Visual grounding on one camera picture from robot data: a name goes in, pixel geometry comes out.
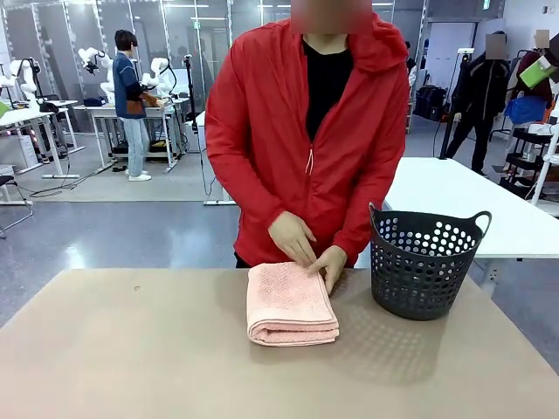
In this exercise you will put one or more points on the person's right hand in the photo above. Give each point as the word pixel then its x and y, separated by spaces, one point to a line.
pixel 293 238

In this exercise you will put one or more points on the person's left hand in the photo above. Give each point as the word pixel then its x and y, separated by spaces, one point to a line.
pixel 334 264

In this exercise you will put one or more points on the pink terry towel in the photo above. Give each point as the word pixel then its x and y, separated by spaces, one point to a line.
pixel 288 305

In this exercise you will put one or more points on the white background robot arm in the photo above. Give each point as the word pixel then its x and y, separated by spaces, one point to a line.
pixel 160 76
pixel 21 80
pixel 94 61

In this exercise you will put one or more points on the person's left forearm red sleeve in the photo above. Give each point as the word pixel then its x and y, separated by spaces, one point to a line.
pixel 369 216

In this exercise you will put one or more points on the person's right forearm red sleeve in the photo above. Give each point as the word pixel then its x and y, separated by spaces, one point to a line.
pixel 244 187

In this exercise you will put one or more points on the dark grey perforated basket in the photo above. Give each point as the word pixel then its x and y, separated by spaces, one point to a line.
pixel 410 288

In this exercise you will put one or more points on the grey floor power strip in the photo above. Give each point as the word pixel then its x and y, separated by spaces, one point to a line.
pixel 215 202

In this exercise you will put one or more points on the person in red jacket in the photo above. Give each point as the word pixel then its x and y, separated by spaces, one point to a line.
pixel 271 131

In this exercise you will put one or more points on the large white table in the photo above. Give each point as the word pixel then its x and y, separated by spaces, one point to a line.
pixel 458 196

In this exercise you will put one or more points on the white robot workbench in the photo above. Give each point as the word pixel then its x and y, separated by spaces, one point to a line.
pixel 166 126

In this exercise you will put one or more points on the black suitcase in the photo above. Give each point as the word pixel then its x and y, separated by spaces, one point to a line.
pixel 430 102

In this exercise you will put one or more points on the person in blue jacket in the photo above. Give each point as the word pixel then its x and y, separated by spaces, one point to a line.
pixel 129 96

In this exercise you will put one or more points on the person in black clothes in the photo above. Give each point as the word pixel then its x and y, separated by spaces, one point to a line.
pixel 480 96

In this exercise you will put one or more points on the black utility cart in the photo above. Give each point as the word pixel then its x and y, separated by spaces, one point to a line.
pixel 526 150

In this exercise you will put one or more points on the blue bag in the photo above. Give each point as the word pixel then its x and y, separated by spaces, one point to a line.
pixel 526 109

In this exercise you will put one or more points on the white height-adjustable desk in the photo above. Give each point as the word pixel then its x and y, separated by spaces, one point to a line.
pixel 39 135

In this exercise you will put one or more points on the green and white box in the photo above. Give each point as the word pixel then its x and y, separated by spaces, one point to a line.
pixel 538 72

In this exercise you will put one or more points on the black camera stand pole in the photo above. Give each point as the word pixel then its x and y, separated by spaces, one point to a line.
pixel 450 126

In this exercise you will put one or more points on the black tripod with camera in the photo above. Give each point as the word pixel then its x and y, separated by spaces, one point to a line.
pixel 189 87

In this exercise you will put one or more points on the white metal frame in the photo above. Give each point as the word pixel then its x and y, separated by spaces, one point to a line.
pixel 546 170

